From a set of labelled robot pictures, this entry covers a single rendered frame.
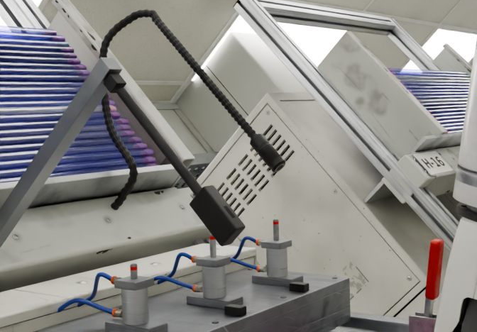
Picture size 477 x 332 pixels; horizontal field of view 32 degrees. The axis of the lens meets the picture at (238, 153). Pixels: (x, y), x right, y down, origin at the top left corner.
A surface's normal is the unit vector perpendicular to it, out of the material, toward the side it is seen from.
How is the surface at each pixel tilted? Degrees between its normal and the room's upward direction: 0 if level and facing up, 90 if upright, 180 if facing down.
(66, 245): 90
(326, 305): 134
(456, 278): 78
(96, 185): 180
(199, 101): 90
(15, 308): 44
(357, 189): 90
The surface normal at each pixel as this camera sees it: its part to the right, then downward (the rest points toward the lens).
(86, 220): 0.56, -0.69
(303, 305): 0.82, 0.00
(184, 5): 0.59, 0.72
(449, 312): -0.63, 0.01
